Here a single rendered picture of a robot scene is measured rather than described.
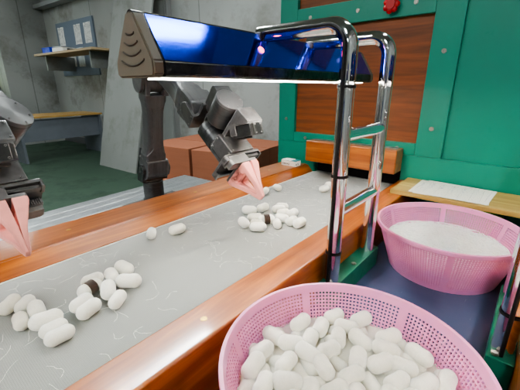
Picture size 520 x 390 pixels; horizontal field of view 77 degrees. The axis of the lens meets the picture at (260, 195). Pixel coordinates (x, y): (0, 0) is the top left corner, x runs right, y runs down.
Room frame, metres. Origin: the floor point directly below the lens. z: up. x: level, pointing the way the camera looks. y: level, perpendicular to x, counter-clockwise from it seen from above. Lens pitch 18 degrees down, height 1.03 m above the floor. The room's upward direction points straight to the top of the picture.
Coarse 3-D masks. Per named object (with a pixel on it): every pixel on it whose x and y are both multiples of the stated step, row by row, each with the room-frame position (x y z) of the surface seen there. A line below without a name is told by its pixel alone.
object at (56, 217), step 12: (168, 180) 1.27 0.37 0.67; (180, 180) 1.27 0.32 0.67; (192, 180) 1.27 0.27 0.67; (204, 180) 1.27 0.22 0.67; (120, 192) 1.12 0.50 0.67; (132, 192) 1.12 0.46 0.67; (84, 204) 0.99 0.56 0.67; (96, 204) 0.99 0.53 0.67; (108, 204) 0.99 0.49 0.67; (120, 204) 0.99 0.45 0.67; (48, 216) 0.89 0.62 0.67; (60, 216) 0.89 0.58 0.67; (72, 216) 0.89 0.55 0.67; (84, 216) 0.89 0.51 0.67; (36, 228) 0.80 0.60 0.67; (0, 240) 0.73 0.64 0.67
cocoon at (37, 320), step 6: (42, 312) 0.34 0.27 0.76; (48, 312) 0.34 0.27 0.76; (54, 312) 0.34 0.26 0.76; (60, 312) 0.35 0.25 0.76; (30, 318) 0.33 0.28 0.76; (36, 318) 0.33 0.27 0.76; (42, 318) 0.33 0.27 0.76; (48, 318) 0.34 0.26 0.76; (54, 318) 0.34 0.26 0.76; (30, 324) 0.33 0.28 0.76; (36, 324) 0.33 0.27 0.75; (42, 324) 0.33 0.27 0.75; (36, 330) 0.33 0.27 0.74
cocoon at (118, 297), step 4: (116, 292) 0.39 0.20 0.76; (120, 292) 0.39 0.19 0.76; (124, 292) 0.39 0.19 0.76; (112, 296) 0.38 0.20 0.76; (116, 296) 0.38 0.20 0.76; (120, 296) 0.38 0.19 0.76; (124, 296) 0.39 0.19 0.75; (108, 300) 0.37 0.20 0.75; (112, 300) 0.37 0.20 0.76; (116, 300) 0.37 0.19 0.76; (120, 300) 0.38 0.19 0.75; (124, 300) 0.38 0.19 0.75; (108, 304) 0.37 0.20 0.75; (112, 304) 0.37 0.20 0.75; (116, 304) 0.37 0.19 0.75; (120, 304) 0.37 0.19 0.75; (112, 308) 0.37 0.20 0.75; (116, 308) 0.37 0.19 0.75
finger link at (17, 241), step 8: (32, 200) 0.48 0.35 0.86; (40, 200) 0.48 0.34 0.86; (0, 208) 0.41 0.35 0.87; (8, 208) 0.41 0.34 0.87; (32, 208) 0.47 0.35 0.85; (40, 208) 0.48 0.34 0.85; (0, 216) 0.40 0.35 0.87; (8, 216) 0.41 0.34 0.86; (32, 216) 0.47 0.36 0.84; (40, 216) 0.48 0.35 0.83; (0, 224) 0.42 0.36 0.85; (8, 224) 0.40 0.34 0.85; (16, 224) 0.41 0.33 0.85; (0, 232) 0.42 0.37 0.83; (8, 232) 0.43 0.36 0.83; (16, 232) 0.40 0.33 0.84; (8, 240) 0.42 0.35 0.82; (16, 240) 0.40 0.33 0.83; (16, 248) 0.41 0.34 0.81; (24, 248) 0.40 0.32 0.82
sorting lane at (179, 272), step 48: (288, 192) 0.90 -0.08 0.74; (144, 240) 0.59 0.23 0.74; (192, 240) 0.59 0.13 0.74; (240, 240) 0.59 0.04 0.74; (288, 240) 0.59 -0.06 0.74; (0, 288) 0.42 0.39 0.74; (48, 288) 0.42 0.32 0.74; (144, 288) 0.42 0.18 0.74; (192, 288) 0.42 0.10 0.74; (0, 336) 0.32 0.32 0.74; (96, 336) 0.32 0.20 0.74; (144, 336) 0.32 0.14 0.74; (0, 384) 0.26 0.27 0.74; (48, 384) 0.26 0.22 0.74
